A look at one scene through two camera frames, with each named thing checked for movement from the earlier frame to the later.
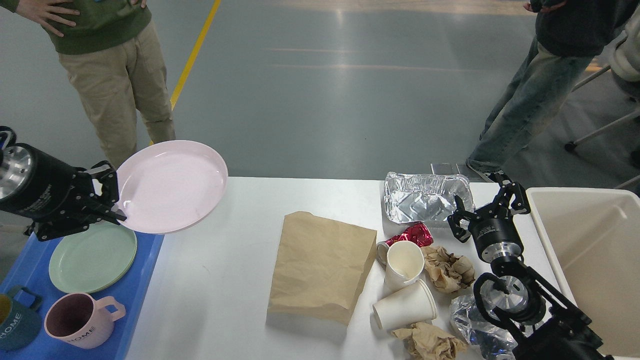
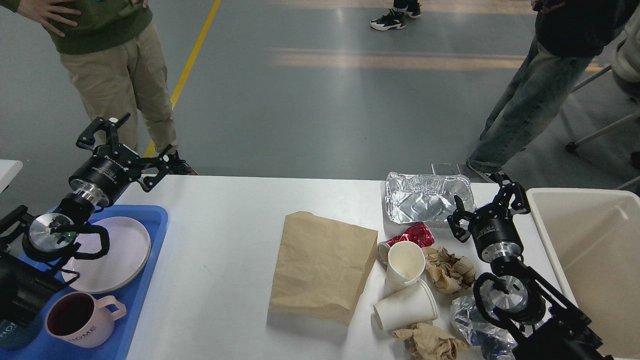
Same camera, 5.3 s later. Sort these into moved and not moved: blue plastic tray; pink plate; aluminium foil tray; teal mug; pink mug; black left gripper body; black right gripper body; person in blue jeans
Moved: black left gripper body; pink plate
Not moved: blue plastic tray; teal mug; aluminium foil tray; black right gripper body; pink mug; person in blue jeans
